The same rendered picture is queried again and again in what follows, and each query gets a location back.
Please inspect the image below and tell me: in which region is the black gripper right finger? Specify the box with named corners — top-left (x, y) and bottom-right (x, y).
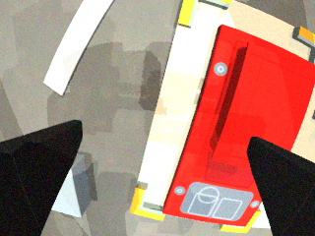
top-left (247, 137), bottom-right (315, 236)

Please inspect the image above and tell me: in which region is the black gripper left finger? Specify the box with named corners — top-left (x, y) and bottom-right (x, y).
top-left (0, 119), bottom-right (83, 236)

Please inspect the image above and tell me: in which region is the white box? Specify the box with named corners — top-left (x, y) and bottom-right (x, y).
top-left (52, 153), bottom-right (92, 217)

